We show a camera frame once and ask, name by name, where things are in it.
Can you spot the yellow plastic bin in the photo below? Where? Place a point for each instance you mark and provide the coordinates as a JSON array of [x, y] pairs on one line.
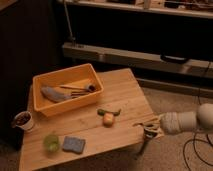
[[77, 76]]

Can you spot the silver metal cup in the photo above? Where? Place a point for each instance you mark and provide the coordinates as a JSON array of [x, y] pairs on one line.
[[150, 133]]

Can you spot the grey cloth in bin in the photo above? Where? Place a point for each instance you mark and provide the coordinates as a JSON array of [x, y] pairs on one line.
[[53, 95]]

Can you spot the green toy vegetable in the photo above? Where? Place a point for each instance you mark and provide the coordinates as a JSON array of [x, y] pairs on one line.
[[102, 112]]

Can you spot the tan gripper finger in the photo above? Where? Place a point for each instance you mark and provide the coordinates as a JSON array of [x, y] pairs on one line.
[[151, 119], [152, 127]]

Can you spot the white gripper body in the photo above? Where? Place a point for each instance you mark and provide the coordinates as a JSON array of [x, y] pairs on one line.
[[169, 123]]

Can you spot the green plastic cup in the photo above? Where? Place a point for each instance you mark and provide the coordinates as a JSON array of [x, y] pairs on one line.
[[51, 143]]

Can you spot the wooden utensil in bin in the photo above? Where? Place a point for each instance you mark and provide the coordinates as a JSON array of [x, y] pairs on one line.
[[87, 88]]

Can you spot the blue grey sponge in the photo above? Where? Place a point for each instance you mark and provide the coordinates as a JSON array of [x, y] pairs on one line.
[[73, 144]]

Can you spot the white cup with dark contents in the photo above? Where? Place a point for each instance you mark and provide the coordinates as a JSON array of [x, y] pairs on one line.
[[23, 120]]

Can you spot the wooden table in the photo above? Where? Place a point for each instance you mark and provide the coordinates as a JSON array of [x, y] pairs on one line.
[[121, 91]]

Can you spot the orange toy fruit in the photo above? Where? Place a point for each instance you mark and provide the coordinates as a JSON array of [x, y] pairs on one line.
[[108, 119]]

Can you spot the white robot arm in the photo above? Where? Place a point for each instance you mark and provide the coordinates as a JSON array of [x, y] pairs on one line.
[[200, 121]]

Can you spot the grey metal shelf rail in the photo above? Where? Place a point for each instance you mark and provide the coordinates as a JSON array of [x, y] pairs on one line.
[[136, 59]]

